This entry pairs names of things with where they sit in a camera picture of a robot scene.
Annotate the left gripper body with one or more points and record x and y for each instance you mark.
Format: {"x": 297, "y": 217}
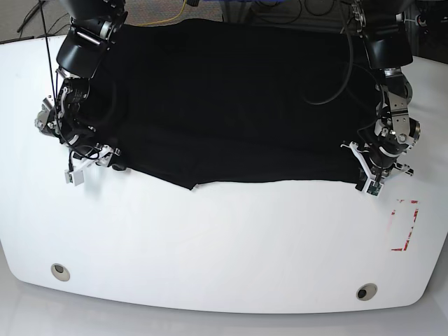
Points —
{"x": 379, "y": 159}

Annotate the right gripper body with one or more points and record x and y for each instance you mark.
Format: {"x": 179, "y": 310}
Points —
{"x": 83, "y": 155}

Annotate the black t-shirt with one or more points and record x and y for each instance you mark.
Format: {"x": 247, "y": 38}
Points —
{"x": 203, "y": 101}

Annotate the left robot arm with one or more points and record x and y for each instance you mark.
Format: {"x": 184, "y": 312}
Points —
{"x": 392, "y": 133}

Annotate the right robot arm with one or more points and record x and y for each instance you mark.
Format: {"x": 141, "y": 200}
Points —
{"x": 94, "y": 26}

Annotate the red tape rectangle marking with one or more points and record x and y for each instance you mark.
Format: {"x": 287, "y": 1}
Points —
{"x": 401, "y": 224}

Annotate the right table grommet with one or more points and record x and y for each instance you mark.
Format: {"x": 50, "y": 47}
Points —
{"x": 366, "y": 292}

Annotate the table grommet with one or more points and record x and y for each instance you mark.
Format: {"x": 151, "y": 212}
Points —
{"x": 366, "y": 292}
{"x": 60, "y": 272}

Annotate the left table grommet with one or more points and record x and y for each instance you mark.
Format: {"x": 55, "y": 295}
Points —
{"x": 60, "y": 272}

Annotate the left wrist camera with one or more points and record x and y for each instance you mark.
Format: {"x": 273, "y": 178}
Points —
{"x": 373, "y": 188}

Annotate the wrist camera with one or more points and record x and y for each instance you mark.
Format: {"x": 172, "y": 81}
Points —
{"x": 373, "y": 188}
{"x": 75, "y": 177}

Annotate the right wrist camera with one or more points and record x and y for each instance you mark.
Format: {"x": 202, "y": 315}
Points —
{"x": 75, "y": 177}

